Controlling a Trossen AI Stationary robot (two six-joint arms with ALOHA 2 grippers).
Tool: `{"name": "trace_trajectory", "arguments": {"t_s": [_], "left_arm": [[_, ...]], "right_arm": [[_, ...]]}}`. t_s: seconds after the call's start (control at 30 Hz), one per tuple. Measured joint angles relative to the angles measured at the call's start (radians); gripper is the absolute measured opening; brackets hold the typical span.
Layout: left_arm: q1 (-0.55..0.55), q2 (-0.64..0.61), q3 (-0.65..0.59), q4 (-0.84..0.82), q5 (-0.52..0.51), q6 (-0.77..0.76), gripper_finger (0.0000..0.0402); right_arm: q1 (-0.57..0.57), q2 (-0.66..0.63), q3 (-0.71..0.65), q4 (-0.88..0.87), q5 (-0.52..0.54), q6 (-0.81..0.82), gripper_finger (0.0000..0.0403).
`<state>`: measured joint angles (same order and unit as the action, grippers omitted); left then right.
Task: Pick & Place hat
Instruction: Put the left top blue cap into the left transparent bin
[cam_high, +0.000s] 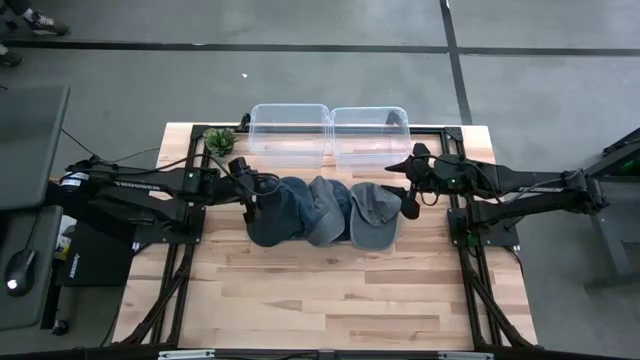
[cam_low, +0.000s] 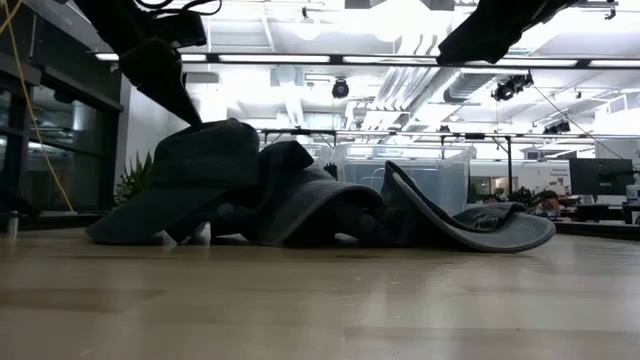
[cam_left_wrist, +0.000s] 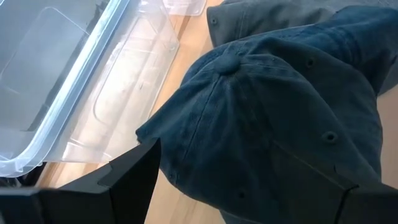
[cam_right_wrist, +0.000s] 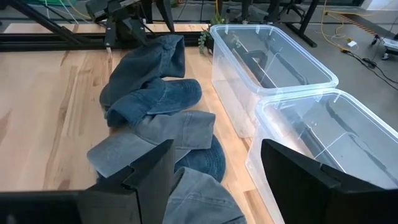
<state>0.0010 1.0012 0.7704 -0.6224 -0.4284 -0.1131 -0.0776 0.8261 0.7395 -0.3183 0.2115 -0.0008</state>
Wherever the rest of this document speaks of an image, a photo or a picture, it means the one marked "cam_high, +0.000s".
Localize clear plastic bin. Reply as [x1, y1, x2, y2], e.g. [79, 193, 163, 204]
[248, 102, 331, 170]
[328, 105, 414, 174]

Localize grey metal table stand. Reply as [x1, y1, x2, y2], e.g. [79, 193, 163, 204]
[582, 127, 640, 291]

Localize black aluminium table frame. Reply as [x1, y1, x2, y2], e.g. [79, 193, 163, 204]
[112, 122, 539, 351]

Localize blue denim baseball cap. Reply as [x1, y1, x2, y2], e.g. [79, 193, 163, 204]
[282, 175, 317, 239]

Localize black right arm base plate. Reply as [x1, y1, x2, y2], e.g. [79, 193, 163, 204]
[447, 207, 521, 248]

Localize person's shoe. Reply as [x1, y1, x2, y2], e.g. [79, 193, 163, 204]
[22, 8, 71, 37]
[0, 44, 25, 68]

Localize silver metal bracket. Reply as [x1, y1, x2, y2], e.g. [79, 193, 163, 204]
[438, 351, 494, 360]
[158, 349, 216, 360]

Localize dark blue baseball cap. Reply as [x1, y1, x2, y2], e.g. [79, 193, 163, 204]
[327, 178, 354, 244]

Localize grey baseball cap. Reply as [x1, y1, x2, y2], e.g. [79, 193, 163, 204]
[305, 174, 347, 247]

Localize person's leg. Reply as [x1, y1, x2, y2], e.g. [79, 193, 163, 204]
[0, 0, 34, 16]

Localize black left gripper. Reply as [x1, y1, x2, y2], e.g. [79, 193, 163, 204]
[219, 156, 279, 225]

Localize dark teal baseball cap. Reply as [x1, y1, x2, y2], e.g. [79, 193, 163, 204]
[246, 175, 306, 248]

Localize black computer mouse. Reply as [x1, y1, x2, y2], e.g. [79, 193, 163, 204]
[3, 248, 39, 299]

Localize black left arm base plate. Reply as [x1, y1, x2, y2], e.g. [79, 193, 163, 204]
[132, 204, 207, 246]

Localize white yellow packet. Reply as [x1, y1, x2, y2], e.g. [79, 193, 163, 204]
[53, 214, 74, 261]

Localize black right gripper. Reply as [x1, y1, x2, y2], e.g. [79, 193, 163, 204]
[382, 143, 441, 221]

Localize black floor cable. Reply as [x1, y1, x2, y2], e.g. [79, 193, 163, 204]
[59, 127, 161, 164]

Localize black control box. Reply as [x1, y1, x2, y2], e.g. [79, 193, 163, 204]
[55, 219, 137, 288]

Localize dark grey flat panel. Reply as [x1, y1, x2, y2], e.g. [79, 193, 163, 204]
[0, 84, 71, 211]

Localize small potted succulent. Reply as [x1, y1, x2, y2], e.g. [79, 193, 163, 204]
[202, 127, 239, 159]

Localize grey-blue baseball cap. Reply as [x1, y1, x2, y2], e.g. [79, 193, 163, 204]
[348, 181, 404, 252]

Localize grey desk pad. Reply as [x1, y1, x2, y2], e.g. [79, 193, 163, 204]
[0, 204, 64, 332]

